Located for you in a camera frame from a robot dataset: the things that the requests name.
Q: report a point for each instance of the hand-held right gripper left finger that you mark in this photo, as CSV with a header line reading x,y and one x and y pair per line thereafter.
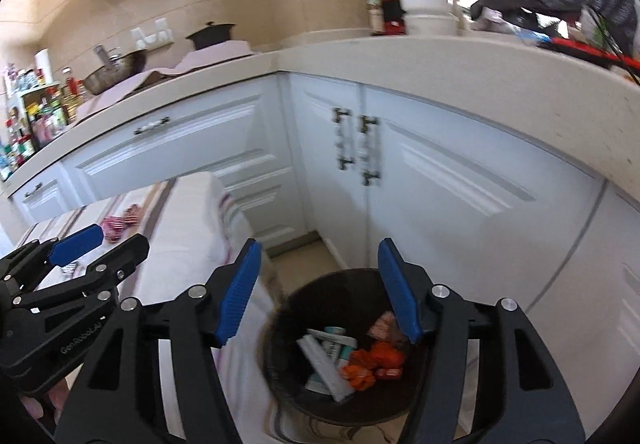
x,y
240,294

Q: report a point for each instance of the steel wok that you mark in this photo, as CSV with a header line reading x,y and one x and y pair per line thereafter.
x,y
115,76

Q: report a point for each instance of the black trash bin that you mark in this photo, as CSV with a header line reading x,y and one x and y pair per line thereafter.
x,y
300,304

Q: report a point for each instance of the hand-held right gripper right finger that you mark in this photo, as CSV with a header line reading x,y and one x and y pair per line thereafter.
x,y
400,294

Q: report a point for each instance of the black cooking pot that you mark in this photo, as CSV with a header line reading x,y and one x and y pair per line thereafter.
x,y
212,36

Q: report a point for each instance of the white kitchen cabinet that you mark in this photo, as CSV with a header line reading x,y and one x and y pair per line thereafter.
x,y
450,224

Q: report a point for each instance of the white paper towel roll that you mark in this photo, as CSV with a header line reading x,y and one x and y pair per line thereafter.
x,y
42,66

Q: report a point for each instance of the small orange plastic bag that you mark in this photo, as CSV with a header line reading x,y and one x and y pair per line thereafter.
x,y
357,371

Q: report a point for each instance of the white packet with green print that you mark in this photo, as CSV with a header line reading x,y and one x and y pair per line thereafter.
x,y
325,366

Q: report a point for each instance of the person's left hand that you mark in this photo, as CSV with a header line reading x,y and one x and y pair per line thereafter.
x,y
47,399

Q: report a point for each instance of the pink patterned wrapper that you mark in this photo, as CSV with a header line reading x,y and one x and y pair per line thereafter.
x,y
382,324

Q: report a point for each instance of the dark glass bottle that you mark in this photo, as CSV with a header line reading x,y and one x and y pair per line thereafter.
x,y
374,13

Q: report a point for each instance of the pink stove cover cloth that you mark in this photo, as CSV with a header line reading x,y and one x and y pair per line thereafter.
x,y
210,56

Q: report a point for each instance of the red checkered ribbon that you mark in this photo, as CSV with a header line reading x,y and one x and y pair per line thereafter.
x,y
120,224

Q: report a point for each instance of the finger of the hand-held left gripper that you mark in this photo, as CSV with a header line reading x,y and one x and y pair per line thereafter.
x,y
77,244
125,254

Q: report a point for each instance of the group of seasoning bottles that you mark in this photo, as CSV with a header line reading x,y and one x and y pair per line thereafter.
x,y
50,113

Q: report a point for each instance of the striped tablecloth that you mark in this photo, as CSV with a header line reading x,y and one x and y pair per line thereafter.
x,y
190,224

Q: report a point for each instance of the white teal tube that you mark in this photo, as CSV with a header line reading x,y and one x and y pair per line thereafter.
x,y
335,336

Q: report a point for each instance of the red plastic item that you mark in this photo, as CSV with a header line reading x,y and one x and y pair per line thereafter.
x,y
590,51

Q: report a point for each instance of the red black packet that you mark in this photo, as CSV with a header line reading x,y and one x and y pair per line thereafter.
x,y
392,8

